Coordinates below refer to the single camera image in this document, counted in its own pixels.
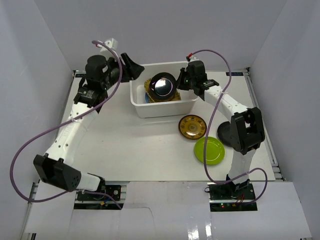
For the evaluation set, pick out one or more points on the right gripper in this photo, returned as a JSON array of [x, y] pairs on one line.
[[183, 72]]

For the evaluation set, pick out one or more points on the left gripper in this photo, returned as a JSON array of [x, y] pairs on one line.
[[124, 69]]

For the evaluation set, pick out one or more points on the black plate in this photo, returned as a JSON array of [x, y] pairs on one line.
[[162, 86]]

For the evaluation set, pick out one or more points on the blue plate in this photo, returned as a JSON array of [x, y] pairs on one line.
[[147, 98]]

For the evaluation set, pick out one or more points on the lime green plate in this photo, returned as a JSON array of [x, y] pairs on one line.
[[215, 151]]

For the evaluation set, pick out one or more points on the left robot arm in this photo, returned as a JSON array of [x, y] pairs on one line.
[[55, 166]]

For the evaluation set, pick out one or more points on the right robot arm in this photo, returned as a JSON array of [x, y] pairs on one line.
[[246, 129]]

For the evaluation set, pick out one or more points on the white plastic bin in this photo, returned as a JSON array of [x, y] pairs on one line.
[[160, 109]]

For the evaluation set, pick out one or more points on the black glossy bowl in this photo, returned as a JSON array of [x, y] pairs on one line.
[[223, 133]]

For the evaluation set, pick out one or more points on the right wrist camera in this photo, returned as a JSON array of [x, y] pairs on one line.
[[191, 58]]

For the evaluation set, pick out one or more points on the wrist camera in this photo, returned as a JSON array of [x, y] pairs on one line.
[[111, 43], [191, 58]]

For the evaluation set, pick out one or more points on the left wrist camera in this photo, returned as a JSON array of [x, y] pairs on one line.
[[111, 43]]

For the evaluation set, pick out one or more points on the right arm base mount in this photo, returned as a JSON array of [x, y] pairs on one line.
[[223, 199]]

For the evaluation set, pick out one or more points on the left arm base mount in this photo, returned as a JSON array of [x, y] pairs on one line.
[[112, 198]]

